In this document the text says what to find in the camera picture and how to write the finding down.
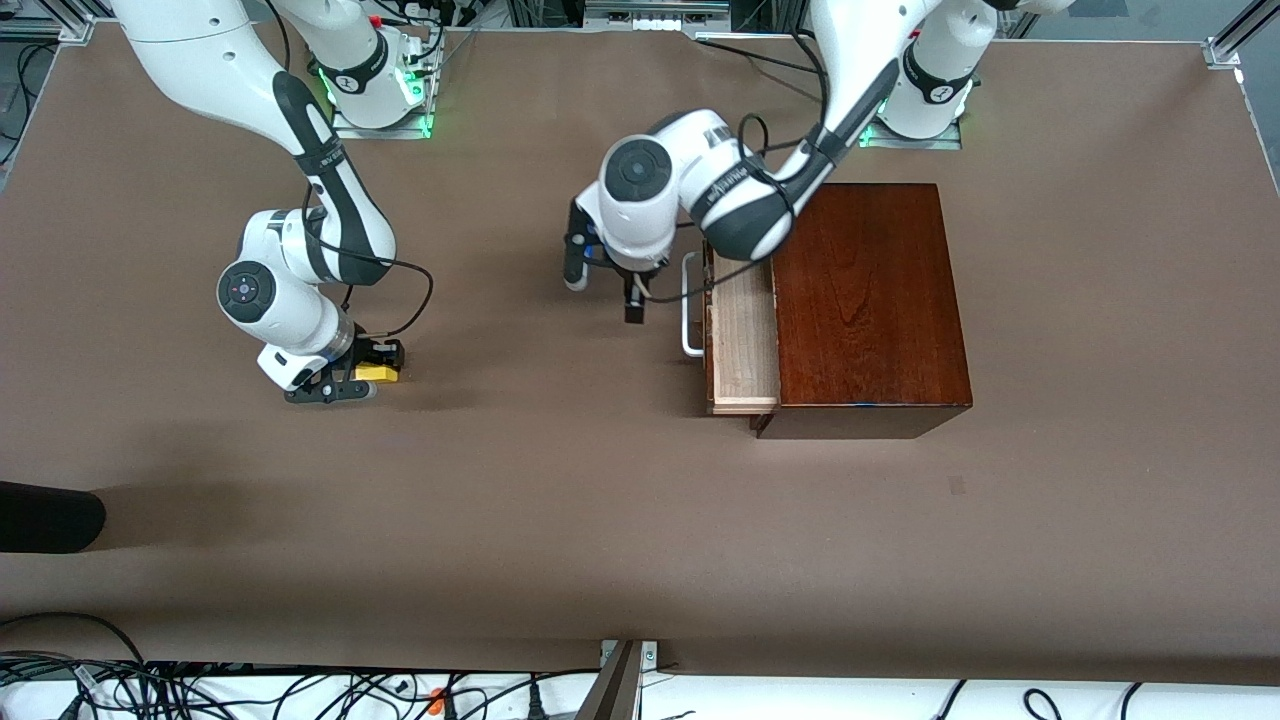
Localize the grey angled beam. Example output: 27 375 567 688
575 640 643 720

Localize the small aluminium corner bracket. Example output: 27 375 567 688
0 12 97 47

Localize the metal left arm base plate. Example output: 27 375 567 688
858 110 964 151

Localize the black arched cable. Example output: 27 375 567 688
0 612 149 669

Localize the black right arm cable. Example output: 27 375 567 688
300 150 436 341

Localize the black padded cylinder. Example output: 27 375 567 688
0 482 106 554

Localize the white power strip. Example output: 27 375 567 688
585 0 731 31

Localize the dark brown wooden cabinet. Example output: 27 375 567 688
752 182 974 441

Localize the aluminium frame profile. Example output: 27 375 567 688
1205 0 1280 71

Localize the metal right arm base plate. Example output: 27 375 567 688
330 40 435 140

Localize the long black table cable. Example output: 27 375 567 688
695 36 819 79

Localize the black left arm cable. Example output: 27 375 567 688
640 30 831 303

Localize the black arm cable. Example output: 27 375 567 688
640 30 831 303
300 150 436 341

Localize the black cable beside beam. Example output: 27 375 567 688
440 668 601 720

